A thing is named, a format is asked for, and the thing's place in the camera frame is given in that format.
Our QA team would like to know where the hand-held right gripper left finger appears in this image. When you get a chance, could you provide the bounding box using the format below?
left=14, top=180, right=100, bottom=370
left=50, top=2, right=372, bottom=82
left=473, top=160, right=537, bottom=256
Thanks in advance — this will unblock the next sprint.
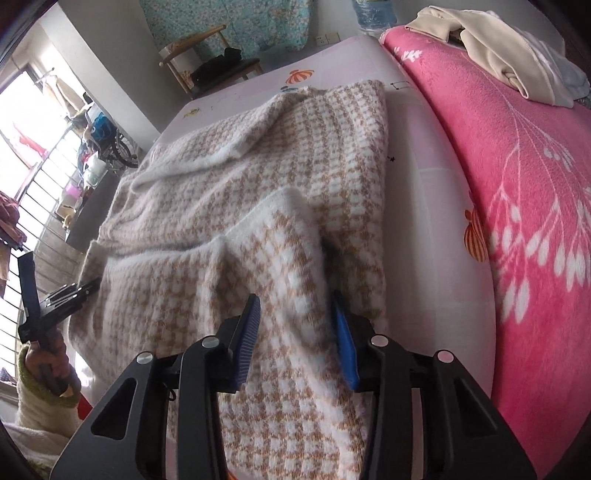
left=50, top=293, right=263, bottom=480

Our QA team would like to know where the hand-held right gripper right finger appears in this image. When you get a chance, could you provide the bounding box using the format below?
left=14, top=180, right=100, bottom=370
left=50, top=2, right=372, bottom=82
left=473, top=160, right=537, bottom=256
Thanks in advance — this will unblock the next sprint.
left=333, top=291, right=539, bottom=480

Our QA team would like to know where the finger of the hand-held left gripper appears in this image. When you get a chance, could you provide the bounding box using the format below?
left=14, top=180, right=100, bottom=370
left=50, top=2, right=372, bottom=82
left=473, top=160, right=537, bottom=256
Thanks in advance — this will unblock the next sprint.
left=46, top=281, right=101, bottom=319
left=46, top=277, right=101, bottom=305

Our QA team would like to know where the beige houndstooth coat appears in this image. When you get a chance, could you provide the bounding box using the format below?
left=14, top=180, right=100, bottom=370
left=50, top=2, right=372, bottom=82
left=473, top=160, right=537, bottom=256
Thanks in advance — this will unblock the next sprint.
left=69, top=79, right=393, bottom=480

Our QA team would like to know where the person's left forearm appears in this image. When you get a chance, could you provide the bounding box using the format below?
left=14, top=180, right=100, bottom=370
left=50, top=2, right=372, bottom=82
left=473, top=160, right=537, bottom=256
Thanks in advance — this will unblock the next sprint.
left=14, top=344, right=93, bottom=432

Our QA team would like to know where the person's left hand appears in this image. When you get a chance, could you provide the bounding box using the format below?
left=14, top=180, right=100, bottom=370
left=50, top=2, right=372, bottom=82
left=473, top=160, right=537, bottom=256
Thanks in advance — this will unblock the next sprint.
left=23, top=330, right=81, bottom=398

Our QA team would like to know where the metal balcony railing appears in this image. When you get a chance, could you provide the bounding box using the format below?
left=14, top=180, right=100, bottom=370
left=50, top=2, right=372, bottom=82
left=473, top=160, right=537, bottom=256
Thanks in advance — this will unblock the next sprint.
left=0, top=124, right=153, bottom=398

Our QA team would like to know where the brown hanging cloth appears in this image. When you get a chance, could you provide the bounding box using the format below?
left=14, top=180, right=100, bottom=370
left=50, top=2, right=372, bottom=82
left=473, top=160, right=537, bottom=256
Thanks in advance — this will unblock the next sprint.
left=0, top=191, right=26, bottom=282

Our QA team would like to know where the bicycle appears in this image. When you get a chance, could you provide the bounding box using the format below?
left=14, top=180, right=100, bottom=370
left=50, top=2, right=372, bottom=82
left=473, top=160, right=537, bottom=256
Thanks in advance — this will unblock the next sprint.
left=108, top=131, right=141, bottom=169

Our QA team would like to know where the red hanging cloth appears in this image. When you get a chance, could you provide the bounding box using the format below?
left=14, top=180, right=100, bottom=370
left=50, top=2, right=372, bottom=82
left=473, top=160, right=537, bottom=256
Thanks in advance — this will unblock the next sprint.
left=9, top=122, right=49, bottom=160

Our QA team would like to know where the lilac printed bed sheet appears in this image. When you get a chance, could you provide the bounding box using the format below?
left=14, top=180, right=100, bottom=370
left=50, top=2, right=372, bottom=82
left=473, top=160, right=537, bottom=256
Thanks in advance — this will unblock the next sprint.
left=152, top=34, right=497, bottom=398

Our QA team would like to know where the white hanging garment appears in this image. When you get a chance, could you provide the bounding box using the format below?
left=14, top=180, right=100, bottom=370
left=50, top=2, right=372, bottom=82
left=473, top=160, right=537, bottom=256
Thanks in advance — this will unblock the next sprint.
left=44, top=76, right=79, bottom=116

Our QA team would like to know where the pink floral blanket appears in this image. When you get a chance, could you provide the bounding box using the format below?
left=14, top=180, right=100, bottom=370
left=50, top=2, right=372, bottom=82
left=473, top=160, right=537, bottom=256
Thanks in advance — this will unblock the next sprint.
left=379, top=25, right=591, bottom=462

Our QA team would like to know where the wooden chair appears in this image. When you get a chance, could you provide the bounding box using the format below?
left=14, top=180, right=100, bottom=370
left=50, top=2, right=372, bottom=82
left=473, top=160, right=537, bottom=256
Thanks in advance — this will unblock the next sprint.
left=158, top=24, right=264, bottom=100

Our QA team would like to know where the black cloth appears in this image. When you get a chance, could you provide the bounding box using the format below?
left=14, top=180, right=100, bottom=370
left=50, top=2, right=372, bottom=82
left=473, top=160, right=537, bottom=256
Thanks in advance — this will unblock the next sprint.
left=190, top=46, right=245, bottom=86

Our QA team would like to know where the beige garment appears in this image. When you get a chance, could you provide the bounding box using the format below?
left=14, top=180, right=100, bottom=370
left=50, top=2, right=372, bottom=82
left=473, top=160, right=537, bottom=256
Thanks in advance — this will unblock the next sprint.
left=404, top=4, right=571, bottom=109

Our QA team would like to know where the large water bottle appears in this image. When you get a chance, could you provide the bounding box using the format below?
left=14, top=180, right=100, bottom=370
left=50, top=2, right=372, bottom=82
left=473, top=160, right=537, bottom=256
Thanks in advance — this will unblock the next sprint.
left=352, top=0, right=399, bottom=33

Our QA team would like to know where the light grey garment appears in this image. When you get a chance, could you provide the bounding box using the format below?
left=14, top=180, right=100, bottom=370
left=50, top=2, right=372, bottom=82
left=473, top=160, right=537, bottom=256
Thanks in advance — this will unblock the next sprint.
left=508, top=28, right=591, bottom=109

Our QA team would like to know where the teal floral wall cloth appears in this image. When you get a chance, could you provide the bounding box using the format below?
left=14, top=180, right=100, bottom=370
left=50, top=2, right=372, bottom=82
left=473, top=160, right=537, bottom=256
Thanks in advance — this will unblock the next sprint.
left=139, top=0, right=310, bottom=58

